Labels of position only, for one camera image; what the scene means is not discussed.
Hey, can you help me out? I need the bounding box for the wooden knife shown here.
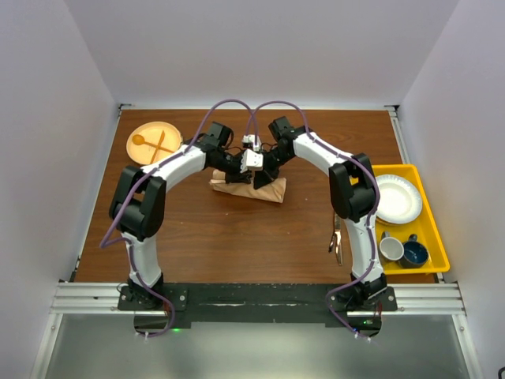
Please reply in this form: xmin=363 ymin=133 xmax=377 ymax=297
xmin=150 ymin=130 xmax=165 ymax=163

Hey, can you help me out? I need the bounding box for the white mug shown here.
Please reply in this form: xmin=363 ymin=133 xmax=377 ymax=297
xmin=379 ymin=231 xmax=404 ymax=261

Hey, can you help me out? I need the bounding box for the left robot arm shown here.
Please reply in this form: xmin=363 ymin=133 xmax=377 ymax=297
xmin=100 ymin=122 xmax=242 ymax=310

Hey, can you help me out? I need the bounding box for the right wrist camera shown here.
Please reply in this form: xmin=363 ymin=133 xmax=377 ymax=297
xmin=241 ymin=134 xmax=261 ymax=152

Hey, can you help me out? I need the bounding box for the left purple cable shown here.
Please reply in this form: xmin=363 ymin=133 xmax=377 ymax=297
xmin=99 ymin=98 xmax=261 ymax=340

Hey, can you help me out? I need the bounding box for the round bamboo plate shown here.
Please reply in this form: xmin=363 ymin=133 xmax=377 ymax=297
xmin=126 ymin=121 xmax=183 ymax=166

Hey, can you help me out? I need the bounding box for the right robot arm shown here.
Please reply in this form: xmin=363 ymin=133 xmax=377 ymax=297
xmin=253 ymin=117 xmax=387 ymax=310

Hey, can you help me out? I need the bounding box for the dark blue mug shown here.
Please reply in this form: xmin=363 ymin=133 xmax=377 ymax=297
xmin=398 ymin=234 xmax=429 ymax=269

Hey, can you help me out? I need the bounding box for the white paper plate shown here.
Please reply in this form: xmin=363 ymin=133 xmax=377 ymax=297
xmin=376 ymin=174 xmax=423 ymax=225

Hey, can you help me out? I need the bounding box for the yellow plastic bin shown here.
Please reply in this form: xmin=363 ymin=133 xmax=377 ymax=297
xmin=372 ymin=164 xmax=451 ymax=276

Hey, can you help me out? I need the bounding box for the aluminium frame rail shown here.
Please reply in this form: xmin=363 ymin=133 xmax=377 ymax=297
xmin=50 ymin=283 xmax=466 ymax=315

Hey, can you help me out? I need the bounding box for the beige cloth napkin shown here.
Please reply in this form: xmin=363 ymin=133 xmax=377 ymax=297
xmin=209 ymin=170 xmax=287 ymax=204

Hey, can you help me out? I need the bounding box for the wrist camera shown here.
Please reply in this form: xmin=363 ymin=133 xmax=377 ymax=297
xmin=241 ymin=134 xmax=261 ymax=152
xmin=241 ymin=149 xmax=264 ymax=173

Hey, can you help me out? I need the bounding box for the wooden spoon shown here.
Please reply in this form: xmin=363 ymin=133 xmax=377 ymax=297
xmin=132 ymin=134 xmax=174 ymax=153

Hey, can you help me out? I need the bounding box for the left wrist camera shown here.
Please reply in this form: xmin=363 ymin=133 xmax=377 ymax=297
xmin=241 ymin=149 xmax=264 ymax=173

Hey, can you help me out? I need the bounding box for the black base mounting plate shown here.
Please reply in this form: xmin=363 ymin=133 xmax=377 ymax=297
xmin=116 ymin=283 xmax=398 ymax=336

